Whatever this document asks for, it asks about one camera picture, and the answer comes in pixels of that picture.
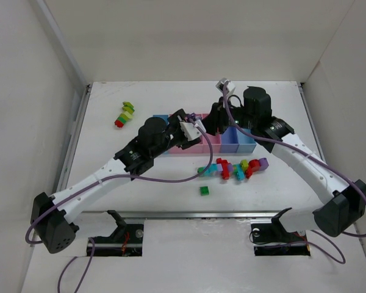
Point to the green yellow red lego stack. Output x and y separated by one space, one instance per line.
126 115

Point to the purple rounded lego brick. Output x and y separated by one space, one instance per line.
193 117

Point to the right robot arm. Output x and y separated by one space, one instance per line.
343 202

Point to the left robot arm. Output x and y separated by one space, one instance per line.
53 217

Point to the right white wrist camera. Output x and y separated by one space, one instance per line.
226 87

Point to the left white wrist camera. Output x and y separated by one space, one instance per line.
192 131

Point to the left light blue bin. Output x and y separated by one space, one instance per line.
160 117

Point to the large pink bin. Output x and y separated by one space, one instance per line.
195 146

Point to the aluminium rail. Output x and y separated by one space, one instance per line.
159 215

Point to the purple blue bin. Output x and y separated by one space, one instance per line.
229 141

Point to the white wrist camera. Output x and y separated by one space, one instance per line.
226 87
192 131

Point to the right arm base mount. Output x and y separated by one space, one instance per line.
269 238

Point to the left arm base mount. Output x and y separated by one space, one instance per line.
113 235

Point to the small green lego brick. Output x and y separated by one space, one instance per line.
204 190

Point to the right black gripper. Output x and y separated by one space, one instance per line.
216 116

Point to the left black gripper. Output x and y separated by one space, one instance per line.
179 119

